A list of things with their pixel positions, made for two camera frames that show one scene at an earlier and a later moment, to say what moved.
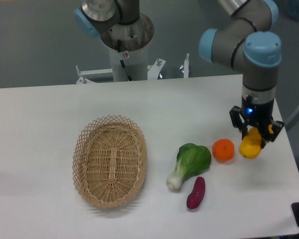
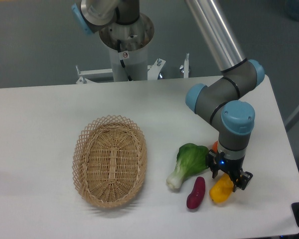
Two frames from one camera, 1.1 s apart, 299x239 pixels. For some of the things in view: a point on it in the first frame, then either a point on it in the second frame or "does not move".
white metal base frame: (153, 71) does not move
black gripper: (260, 114) to (232, 166)
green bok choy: (192, 160) does not move
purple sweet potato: (194, 198) does not move
